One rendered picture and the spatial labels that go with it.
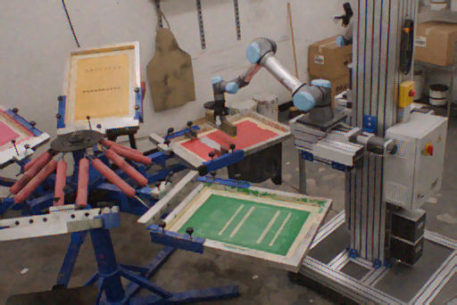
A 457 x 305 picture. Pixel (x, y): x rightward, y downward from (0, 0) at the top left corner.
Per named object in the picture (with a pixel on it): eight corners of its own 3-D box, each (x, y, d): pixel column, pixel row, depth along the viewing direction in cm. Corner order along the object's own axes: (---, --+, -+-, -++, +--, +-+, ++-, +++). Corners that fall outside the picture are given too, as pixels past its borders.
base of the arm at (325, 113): (339, 115, 302) (339, 100, 297) (324, 123, 292) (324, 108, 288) (318, 110, 312) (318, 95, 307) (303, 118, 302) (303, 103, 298)
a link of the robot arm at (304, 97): (328, 94, 285) (263, 34, 300) (312, 103, 276) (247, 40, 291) (318, 108, 294) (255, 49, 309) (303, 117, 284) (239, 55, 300)
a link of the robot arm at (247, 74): (277, 30, 306) (239, 76, 344) (265, 34, 299) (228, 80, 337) (287, 45, 305) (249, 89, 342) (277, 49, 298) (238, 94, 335)
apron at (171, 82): (195, 99, 567) (181, 4, 522) (197, 100, 562) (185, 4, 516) (153, 111, 542) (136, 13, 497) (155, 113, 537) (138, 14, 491)
